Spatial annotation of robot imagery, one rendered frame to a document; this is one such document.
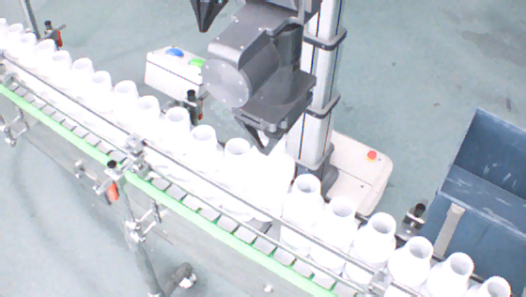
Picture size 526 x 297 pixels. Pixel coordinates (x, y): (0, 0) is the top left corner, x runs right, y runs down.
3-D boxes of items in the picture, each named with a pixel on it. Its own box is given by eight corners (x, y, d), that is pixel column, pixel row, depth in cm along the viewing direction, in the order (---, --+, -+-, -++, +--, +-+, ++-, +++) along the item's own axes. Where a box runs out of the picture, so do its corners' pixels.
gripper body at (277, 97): (317, 87, 60) (323, 40, 55) (273, 136, 55) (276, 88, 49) (274, 69, 63) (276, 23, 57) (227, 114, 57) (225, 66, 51)
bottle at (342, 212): (344, 281, 74) (363, 227, 62) (306, 278, 75) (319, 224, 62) (344, 249, 78) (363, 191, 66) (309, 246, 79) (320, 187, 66)
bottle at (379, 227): (376, 261, 77) (401, 206, 64) (379, 294, 73) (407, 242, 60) (340, 261, 77) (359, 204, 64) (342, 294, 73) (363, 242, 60)
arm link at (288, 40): (315, 6, 49) (270, -10, 51) (281, 36, 45) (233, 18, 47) (310, 55, 55) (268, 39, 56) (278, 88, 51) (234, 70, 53)
